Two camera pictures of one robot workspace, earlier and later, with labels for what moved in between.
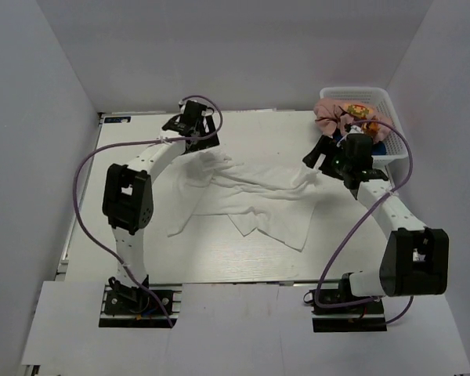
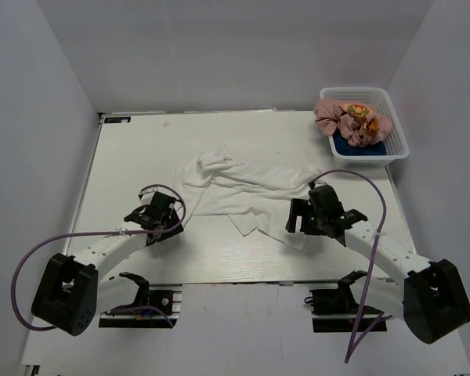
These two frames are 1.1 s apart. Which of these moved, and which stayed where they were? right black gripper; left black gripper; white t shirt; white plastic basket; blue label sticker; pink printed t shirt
Moved: right black gripper; left black gripper
Stayed: white t shirt; pink printed t shirt; white plastic basket; blue label sticker
